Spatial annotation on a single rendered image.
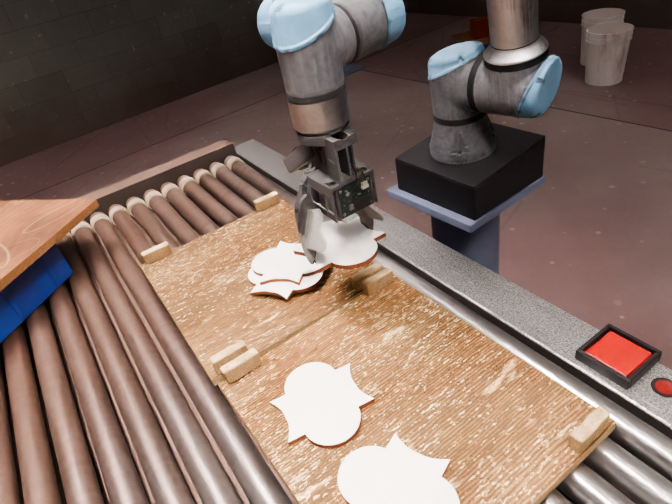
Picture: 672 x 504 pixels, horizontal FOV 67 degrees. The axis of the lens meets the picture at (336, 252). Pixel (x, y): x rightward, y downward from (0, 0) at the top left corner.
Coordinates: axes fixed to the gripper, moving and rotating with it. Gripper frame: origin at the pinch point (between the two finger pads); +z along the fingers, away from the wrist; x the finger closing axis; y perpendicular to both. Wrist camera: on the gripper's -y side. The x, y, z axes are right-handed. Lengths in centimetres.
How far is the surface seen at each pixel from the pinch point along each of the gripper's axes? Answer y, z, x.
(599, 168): -84, 107, 213
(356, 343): 9.0, 12.0, -5.3
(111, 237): -62, 14, -28
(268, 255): -19.1, 9.8, -5.5
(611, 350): 34.0, 12.5, 20.1
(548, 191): -89, 107, 177
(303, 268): -10.4, 9.7, -2.7
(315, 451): 20.4, 11.8, -20.1
